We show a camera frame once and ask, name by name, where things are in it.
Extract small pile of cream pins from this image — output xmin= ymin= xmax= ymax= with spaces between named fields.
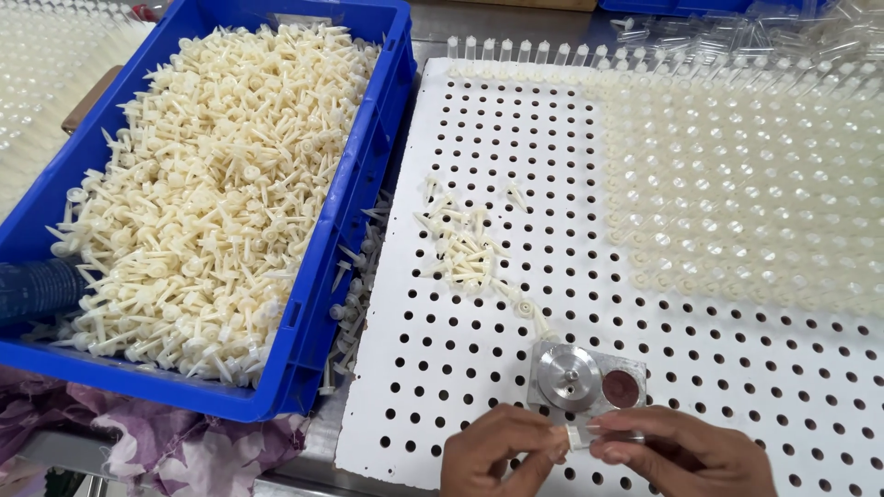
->
xmin=413 ymin=176 xmax=558 ymax=341

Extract rows of clear capped pins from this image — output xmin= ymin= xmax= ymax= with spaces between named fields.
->
xmin=446 ymin=35 xmax=884 ymax=318

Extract square metal jig plate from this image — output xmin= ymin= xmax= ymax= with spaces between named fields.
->
xmin=527 ymin=340 xmax=648 ymax=418

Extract round metal disc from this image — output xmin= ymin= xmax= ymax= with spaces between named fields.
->
xmin=536 ymin=344 xmax=603 ymax=414

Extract blue plastic crate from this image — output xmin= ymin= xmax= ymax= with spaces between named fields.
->
xmin=598 ymin=0 xmax=830 ymax=18
xmin=0 ymin=0 xmax=419 ymax=423

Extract single clear plastic cap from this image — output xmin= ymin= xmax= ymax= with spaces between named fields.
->
xmin=586 ymin=427 xmax=647 ymax=447

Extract person's left hand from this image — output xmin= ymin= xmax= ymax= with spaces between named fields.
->
xmin=440 ymin=404 xmax=571 ymax=497

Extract purple floral cloth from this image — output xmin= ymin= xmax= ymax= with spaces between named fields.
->
xmin=0 ymin=366 xmax=312 ymax=497

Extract spilled grey plastic pins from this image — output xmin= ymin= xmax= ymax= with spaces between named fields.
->
xmin=319 ymin=193 xmax=392 ymax=396

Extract tray of clear caps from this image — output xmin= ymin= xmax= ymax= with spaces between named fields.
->
xmin=0 ymin=0 xmax=156 ymax=222

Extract white perforated board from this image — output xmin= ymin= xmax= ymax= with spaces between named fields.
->
xmin=334 ymin=57 xmax=884 ymax=497

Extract heap of cream plastic pins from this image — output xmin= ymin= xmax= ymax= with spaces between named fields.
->
xmin=46 ymin=23 xmax=381 ymax=387

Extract dark red round pad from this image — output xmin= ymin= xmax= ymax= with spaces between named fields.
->
xmin=602 ymin=370 xmax=640 ymax=409

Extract person's right hand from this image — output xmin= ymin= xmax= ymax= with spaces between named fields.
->
xmin=587 ymin=406 xmax=779 ymax=497

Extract loose heap of clear caps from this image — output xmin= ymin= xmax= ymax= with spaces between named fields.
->
xmin=611 ymin=0 xmax=884 ymax=78

